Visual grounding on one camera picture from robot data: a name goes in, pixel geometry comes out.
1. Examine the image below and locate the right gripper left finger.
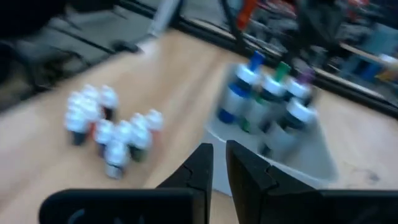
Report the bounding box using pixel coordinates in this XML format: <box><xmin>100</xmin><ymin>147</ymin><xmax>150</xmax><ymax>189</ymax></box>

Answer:
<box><xmin>155</xmin><ymin>142</ymin><xmax>215</xmax><ymax>224</ymax></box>

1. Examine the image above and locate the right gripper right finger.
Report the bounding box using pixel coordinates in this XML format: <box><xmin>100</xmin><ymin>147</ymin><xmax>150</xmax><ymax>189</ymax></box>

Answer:
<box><xmin>225</xmin><ymin>139</ymin><xmax>323</xmax><ymax>224</ymax></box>

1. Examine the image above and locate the grey plastic tray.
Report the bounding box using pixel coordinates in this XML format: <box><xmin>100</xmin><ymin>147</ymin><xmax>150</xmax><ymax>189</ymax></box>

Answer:
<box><xmin>205</xmin><ymin>62</ymin><xmax>340</xmax><ymax>197</ymax></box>

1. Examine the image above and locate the small white-capped colouring bottle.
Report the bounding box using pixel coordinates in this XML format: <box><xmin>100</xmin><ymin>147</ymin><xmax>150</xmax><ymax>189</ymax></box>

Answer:
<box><xmin>114</xmin><ymin>120</ymin><xmax>134</xmax><ymax>147</ymax></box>
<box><xmin>130</xmin><ymin>112</ymin><xmax>150</xmax><ymax>131</ymax></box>
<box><xmin>129</xmin><ymin>127</ymin><xmax>154</xmax><ymax>162</ymax></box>
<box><xmin>63</xmin><ymin>110</ymin><xmax>91</xmax><ymax>146</ymax></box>
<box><xmin>145</xmin><ymin>108</ymin><xmax>165</xmax><ymax>142</ymax></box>
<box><xmin>79</xmin><ymin>101</ymin><xmax>103</xmax><ymax>131</ymax></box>
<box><xmin>67</xmin><ymin>91</ymin><xmax>86</xmax><ymax>110</ymax></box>
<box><xmin>94</xmin><ymin>119</ymin><xmax>115</xmax><ymax>158</ymax></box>
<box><xmin>81</xmin><ymin>83</ymin><xmax>101</xmax><ymax>103</ymax></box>
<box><xmin>104</xmin><ymin>141</ymin><xmax>130</xmax><ymax>180</ymax></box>
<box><xmin>98</xmin><ymin>85</ymin><xmax>119</xmax><ymax>122</ymax></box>

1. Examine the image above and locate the blue-tipped food colouring bottle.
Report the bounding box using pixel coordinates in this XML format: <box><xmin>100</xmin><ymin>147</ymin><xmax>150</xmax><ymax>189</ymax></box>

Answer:
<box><xmin>217</xmin><ymin>51</ymin><xmax>265</xmax><ymax>124</ymax></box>

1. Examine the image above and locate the black-tipped food colouring bottle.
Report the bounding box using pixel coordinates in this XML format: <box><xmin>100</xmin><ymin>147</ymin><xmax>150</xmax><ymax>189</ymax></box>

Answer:
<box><xmin>259</xmin><ymin>98</ymin><xmax>318</xmax><ymax>156</ymax></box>

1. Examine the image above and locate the green-tipped food colouring bottle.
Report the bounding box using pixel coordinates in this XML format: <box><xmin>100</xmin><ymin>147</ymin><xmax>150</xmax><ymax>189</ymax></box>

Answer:
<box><xmin>241</xmin><ymin>62</ymin><xmax>292</xmax><ymax>133</ymax></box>

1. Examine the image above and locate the purple-tipped food colouring bottle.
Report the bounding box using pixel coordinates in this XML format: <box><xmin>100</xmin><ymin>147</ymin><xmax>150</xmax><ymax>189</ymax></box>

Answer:
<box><xmin>284</xmin><ymin>70</ymin><xmax>317</xmax><ymax>106</ymax></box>

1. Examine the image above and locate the black rolling chair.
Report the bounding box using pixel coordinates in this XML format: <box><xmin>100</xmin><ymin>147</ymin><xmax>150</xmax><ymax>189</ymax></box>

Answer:
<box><xmin>0</xmin><ymin>0</ymin><xmax>142</xmax><ymax>94</ymax></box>

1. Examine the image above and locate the black aluminium table frame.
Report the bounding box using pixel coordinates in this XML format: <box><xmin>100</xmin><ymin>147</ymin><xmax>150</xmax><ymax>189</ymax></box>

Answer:
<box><xmin>114</xmin><ymin>0</ymin><xmax>398</xmax><ymax>121</ymax></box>

